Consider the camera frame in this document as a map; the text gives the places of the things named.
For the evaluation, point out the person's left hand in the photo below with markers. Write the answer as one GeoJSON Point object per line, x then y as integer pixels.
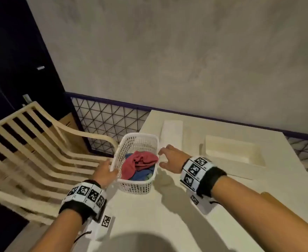
{"type": "Point", "coordinates": [104, 175]}

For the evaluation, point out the person's right hand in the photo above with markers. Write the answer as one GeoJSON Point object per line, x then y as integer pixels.
{"type": "Point", "coordinates": [175, 158]}

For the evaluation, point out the white tissues pack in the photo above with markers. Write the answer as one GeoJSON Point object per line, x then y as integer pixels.
{"type": "Point", "coordinates": [172, 132]}

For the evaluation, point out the red cloth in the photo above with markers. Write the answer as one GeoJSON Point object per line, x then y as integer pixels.
{"type": "Point", "coordinates": [141, 161]}

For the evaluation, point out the white plastic mesh basket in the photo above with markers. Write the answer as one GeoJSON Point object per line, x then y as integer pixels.
{"type": "Point", "coordinates": [141, 140]}

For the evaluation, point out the cream tissue box base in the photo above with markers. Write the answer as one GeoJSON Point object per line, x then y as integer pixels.
{"type": "Point", "coordinates": [232, 150]}

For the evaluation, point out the wooden lid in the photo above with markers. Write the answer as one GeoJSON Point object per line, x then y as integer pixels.
{"type": "Point", "coordinates": [272, 198]}

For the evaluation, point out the person's left forearm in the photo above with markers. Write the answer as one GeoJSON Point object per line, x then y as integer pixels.
{"type": "Point", "coordinates": [62, 233]}

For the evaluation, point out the person's right forearm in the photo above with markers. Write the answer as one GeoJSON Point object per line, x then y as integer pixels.
{"type": "Point", "coordinates": [261, 215]}

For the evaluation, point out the brown cardboard box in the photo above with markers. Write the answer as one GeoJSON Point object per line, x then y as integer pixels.
{"type": "Point", "coordinates": [67, 120]}

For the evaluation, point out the black marker-tagged right wristband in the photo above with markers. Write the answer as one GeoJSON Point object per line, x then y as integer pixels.
{"type": "Point", "coordinates": [196, 170]}

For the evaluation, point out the black marker-tagged wristband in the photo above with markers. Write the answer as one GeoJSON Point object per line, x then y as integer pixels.
{"type": "Point", "coordinates": [196, 170]}
{"type": "Point", "coordinates": [87, 194]}

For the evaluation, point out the black marker-tagged left wristband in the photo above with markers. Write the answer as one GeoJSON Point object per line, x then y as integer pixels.
{"type": "Point", "coordinates": [87, 194]}

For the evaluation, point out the blue cloth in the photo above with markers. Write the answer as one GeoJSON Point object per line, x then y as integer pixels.
{"type": "Point", "coordinates": [143, 175]}

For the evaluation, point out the dark cabinet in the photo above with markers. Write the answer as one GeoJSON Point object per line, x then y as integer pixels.
{"type": "Point", "coordinates": [12, 49]}

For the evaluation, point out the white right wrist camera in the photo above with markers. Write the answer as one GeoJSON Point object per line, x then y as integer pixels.
{"type": "Point", "coordinates": [200, 204]}

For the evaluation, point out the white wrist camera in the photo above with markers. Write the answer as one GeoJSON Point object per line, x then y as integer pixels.
{"type": "Point", "coordinates": [102, 228]}
{"type": "Point", "coordinates": [200, 204]}

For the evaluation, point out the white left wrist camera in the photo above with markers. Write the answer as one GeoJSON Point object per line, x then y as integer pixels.
{"type": "Point", "coordinates": [102, 228]}

